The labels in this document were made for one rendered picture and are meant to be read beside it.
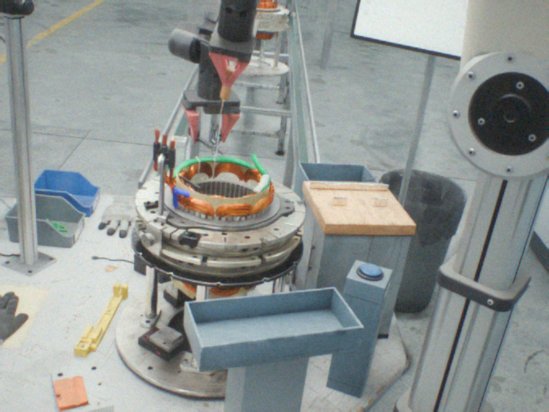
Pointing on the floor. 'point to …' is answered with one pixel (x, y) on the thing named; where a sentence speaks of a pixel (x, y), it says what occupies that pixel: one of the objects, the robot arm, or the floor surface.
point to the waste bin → (421, 267)
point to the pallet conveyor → (298, 147)
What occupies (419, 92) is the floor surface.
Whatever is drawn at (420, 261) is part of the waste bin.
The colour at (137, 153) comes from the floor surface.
